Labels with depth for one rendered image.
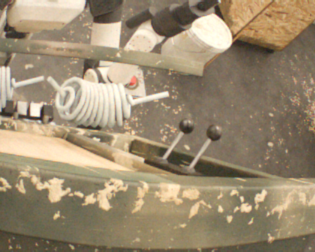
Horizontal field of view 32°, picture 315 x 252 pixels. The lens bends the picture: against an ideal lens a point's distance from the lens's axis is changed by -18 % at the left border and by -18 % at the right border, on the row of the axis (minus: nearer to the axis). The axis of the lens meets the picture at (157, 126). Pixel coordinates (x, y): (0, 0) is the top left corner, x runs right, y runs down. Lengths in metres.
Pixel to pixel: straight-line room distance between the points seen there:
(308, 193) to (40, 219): 0.47
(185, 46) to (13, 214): 2.83
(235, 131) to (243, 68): 0.51
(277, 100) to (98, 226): 3.39
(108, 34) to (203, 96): 1.89
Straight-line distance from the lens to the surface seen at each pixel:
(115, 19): 1.82
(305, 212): 0.99
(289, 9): 3.79
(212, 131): 1.42
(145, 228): 0.79
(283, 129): 4.00
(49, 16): 1.74
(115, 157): 1.67
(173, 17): 1.60
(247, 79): 3.98
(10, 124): 1.94
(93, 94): 0.87
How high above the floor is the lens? 2.56
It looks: 49 degrees down
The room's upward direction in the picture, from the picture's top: 48 degrees clockwise
